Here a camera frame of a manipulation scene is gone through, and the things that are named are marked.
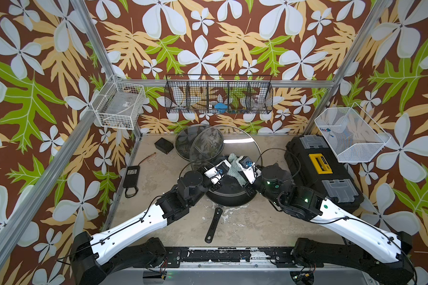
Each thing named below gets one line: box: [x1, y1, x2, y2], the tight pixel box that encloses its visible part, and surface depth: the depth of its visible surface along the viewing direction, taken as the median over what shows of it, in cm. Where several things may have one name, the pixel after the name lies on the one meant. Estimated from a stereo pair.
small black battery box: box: [153, 137, 175, 155], surface depth 113 cm
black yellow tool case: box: [284, 134, 364, 211], surface depth 84 cm
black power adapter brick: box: [122, 165, 141, 189], surface depth 99 cm
